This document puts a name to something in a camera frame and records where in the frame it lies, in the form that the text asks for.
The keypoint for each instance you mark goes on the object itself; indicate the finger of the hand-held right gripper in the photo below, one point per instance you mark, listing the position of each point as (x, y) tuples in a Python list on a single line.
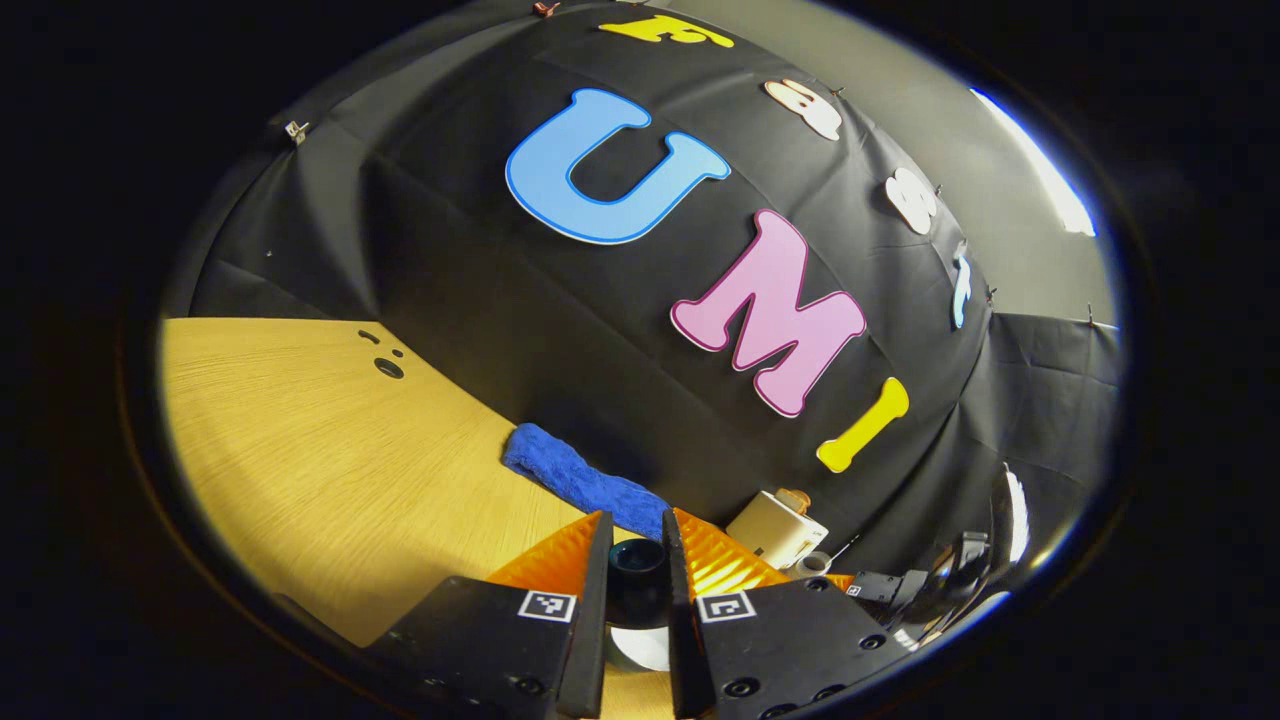
[(875, 590)]

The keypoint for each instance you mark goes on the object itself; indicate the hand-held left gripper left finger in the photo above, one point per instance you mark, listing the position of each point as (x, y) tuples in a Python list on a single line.
[(595, 600)]

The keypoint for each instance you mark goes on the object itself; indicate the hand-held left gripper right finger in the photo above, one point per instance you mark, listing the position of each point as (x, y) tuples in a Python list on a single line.
[(680, 620)]

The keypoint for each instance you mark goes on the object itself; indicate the dark teal teacup lid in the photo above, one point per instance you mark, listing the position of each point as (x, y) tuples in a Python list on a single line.
[(638, 590)]

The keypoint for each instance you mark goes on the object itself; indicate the white teacup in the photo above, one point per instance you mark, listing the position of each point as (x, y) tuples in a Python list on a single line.
[(640, 650)]

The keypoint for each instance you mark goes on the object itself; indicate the white toaster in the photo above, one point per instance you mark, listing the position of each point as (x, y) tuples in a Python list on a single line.
[(775, 530)]

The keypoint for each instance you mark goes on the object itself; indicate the blue towel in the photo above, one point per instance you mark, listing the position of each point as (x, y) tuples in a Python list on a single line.
[(580, 480)]

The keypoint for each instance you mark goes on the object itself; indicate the brown bread slice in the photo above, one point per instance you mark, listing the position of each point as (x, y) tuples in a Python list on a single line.
[(793, 497)]

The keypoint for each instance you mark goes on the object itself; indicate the black backdrop cloth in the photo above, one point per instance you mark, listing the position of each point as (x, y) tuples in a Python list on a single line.
[(500, 300)]

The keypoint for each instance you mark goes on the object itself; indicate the silver metal clip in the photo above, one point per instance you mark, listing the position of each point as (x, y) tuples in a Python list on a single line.
[(296, 132)]

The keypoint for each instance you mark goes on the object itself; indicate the copper clip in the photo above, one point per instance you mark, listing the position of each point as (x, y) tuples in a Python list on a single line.
[(546, 8)]

